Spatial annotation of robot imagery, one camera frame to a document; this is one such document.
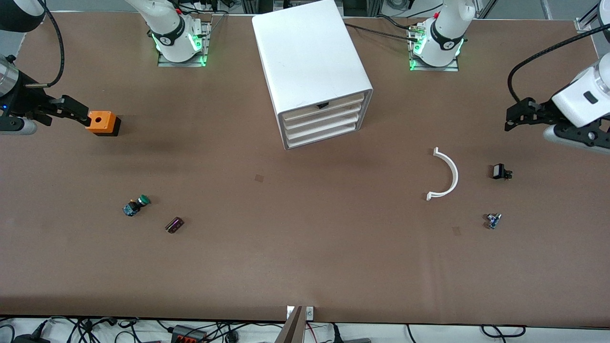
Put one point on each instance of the black power adapter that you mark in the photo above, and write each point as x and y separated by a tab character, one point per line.
31	338

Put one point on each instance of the white drawer cabinet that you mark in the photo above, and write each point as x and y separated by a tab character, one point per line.
310	52

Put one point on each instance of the white plastic drawer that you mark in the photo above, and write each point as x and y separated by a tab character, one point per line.
324	124
324	132
305	113

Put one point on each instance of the black orange power strip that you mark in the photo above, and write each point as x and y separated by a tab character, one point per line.
188	334

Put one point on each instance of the small blue electronic component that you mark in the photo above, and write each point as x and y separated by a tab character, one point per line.
493	221

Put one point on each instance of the metal table corner bracket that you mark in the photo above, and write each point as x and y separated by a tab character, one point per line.
584	25

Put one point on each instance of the grey slanted beam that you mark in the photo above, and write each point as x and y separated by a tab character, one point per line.
293	328

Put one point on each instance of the white board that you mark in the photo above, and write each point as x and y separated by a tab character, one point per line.
324	116

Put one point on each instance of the orange box with hole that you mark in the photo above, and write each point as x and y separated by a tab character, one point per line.
101	122

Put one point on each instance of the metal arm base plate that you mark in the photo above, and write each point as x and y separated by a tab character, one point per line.
436	69
207	43

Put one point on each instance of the green push button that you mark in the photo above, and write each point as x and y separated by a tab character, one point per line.
136	206

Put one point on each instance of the small black switch component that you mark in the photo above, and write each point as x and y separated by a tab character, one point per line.
499	171

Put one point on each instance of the small dark purple block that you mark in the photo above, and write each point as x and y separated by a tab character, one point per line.
174	225

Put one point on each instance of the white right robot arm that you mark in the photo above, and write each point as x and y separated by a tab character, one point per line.
169	28

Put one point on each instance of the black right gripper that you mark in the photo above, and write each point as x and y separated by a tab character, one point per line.
24	102

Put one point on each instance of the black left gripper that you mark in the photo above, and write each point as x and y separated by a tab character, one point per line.
539	113

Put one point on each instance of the white curved plastic arc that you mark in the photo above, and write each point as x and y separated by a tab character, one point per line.
455	174

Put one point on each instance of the white table edge bracket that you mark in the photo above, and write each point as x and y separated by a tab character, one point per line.
310	312

